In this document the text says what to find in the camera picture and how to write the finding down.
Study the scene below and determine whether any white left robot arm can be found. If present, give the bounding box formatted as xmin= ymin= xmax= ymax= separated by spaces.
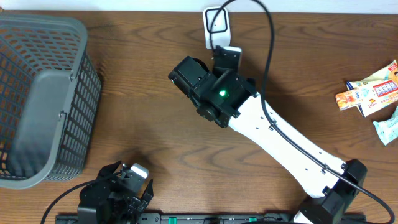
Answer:
xmin=78 ymin=161 xmax=154 ymax=223

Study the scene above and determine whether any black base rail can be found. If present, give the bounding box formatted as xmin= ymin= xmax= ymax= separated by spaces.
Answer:
xmin=55 ymin=213 xmax=367 ymax=224

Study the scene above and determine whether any black camera cable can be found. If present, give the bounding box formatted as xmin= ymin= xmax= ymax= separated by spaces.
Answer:
xmin=208 ymin=0 xmax=396 ymax=224
xmin=39 ymin=179 xmax=103 ymax=224

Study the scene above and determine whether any teal wet wipes pack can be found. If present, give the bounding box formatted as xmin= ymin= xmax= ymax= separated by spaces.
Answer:
xmin=373 ymin=108 xmax=397 ymax=146

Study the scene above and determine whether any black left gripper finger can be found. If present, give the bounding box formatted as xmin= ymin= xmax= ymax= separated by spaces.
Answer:
xmin=97 ymin=161 xmax=121 ymax=179
xmin=138 ymin=179 xmax=154 ymax=212

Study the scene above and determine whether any black left camera cable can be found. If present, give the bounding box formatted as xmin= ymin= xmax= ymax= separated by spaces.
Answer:
xmin=39 ymin=179 xmax=103 ymax=224

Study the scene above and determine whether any white barcode scanner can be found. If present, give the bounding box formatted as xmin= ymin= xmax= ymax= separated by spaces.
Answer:
xmin=202 ymin=7 xmax=231 ymax=49

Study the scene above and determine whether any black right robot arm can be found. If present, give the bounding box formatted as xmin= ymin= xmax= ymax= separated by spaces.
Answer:
xmin=168 ymin=47 xmax=367 ymax=223

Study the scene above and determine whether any orange snack bag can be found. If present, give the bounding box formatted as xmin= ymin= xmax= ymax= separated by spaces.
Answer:
xmin=346 ymin=60 xmax=397 ymax=118

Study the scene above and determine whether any black right camera cable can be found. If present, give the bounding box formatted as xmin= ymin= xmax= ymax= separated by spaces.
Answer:
xmin=208 ymin=0 xmax=396 ymax=224

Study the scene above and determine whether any small orange box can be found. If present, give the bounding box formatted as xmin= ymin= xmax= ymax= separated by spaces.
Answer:
xmin=335 ymin=88 xmax=371 ymax=111

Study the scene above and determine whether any grey plastic basket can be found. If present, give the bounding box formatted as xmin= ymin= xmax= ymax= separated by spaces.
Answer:
xmin=1 ymin=13 xmax=101 ymax=190

